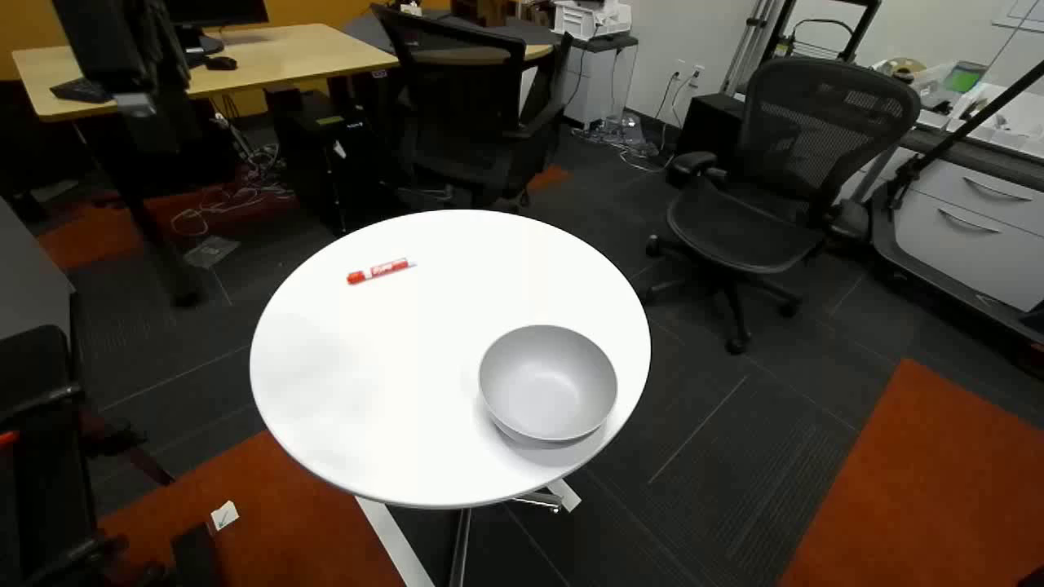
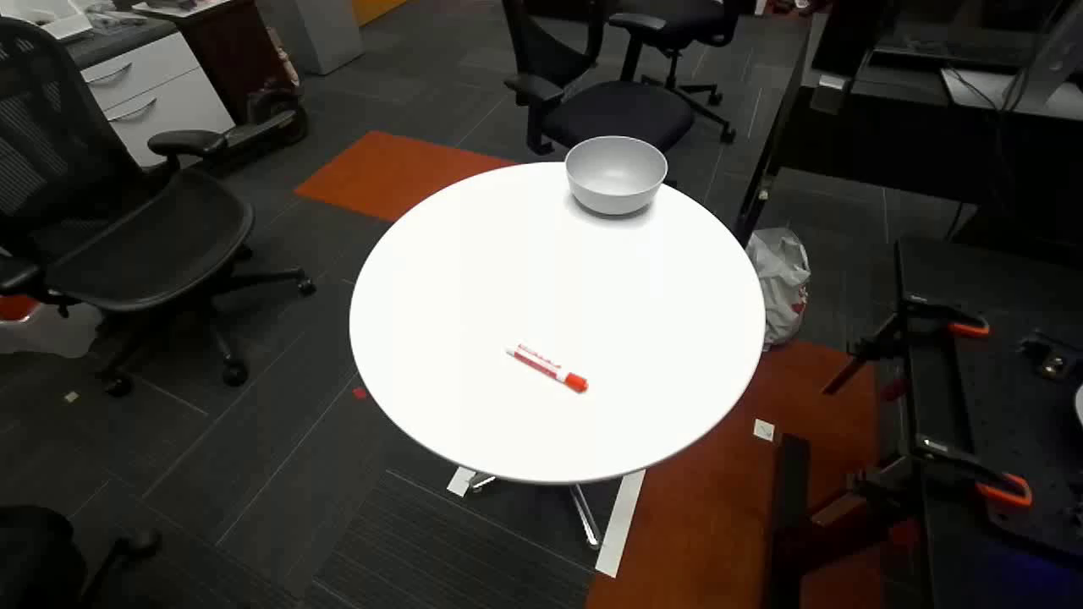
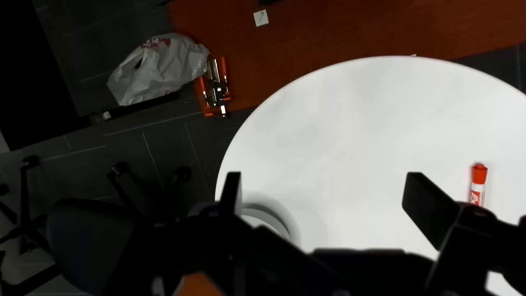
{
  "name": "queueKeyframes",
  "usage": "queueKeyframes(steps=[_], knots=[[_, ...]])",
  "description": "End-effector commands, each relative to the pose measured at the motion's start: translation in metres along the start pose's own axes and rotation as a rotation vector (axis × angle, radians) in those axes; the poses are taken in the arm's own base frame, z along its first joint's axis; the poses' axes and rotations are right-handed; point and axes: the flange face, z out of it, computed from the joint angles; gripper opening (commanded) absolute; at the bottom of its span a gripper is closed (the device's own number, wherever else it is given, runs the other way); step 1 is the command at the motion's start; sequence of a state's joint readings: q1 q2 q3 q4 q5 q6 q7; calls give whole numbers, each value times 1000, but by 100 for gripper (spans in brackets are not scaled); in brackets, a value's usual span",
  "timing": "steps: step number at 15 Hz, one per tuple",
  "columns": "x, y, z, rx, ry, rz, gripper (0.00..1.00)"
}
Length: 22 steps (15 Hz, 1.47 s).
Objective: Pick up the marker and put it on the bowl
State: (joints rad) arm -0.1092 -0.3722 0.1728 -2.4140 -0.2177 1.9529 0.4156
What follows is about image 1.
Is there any black jacket on stand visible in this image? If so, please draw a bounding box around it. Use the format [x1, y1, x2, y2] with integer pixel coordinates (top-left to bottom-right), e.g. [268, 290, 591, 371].
[52, 0, 189, 117]

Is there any white drawer cabinet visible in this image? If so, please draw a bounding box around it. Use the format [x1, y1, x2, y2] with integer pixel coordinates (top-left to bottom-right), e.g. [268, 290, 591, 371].
[893, 164, 1044, 313]

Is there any black cabinet at left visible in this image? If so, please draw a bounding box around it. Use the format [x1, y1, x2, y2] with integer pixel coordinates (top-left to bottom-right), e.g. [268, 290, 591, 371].
[0, 203, 106, 587]

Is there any black computer mouse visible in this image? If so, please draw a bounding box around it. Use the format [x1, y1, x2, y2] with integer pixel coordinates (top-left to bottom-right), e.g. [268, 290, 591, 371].
[206, 56, 239, 71]

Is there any black padded office chair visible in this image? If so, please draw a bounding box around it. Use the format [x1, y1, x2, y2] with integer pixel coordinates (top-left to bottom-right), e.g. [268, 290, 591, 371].
[378, 5, 572, 209]

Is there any white bowl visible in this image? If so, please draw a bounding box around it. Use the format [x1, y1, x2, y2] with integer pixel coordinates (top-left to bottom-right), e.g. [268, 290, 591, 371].
[477, 327, 618, 443]

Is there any red and white marker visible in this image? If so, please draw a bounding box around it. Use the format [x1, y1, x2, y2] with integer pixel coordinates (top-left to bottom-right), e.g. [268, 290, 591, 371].
[345, 258, 413, 285]

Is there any round white table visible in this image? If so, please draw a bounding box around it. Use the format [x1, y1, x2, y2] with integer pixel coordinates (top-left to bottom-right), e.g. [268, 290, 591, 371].
[249, 205, 656, 587]

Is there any light wooden desk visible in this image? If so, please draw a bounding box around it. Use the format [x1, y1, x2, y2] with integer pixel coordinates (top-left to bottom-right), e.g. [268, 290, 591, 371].
[11, 18, 401, 310]

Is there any black mesh office chair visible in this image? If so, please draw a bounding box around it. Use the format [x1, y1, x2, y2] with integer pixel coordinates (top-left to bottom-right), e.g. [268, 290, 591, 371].
[651, 56, 920, 355]

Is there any black camera stand pole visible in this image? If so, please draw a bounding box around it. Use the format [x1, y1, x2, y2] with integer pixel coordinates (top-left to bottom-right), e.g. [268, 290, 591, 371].
[886, 57, 1044, 212]

